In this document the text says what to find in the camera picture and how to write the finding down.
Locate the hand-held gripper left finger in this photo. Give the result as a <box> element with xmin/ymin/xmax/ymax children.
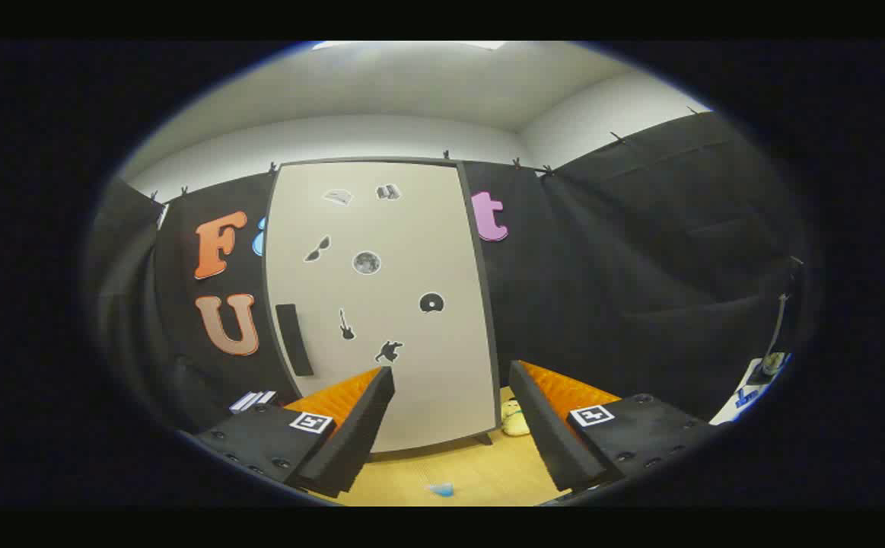
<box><xmin>193</xmin><ymin>366</ymin><xmax>396</xmax><ymax>499</ymax></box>

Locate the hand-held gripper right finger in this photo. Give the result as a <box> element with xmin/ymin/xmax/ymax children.
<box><xmin>508</xmin><ymin>360</ymin><xmax>719</xmax><ymax>494</ymax></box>

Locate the black door handle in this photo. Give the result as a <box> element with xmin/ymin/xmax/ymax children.
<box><xmin>275</xmin><ymin>304</ymin><xmax>314</xmax><ymax>378</ymax></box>

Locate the yellow plush toy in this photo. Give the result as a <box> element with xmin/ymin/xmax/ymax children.
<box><xmin>500</xmin><ymin>397</ymin><xmax>532</xmax><ymax>438</ymax></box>

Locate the grey cabinet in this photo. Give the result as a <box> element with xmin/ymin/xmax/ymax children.
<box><xmin>262</xmin><ymin>156</ymin><xmax>504</xmax><ymax>457</ymax></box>

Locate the white side table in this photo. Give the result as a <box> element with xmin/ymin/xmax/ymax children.
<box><xmin>708</xmin><ymin>354</ymin><xmax>793</xmax><ymax>425</ymax></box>

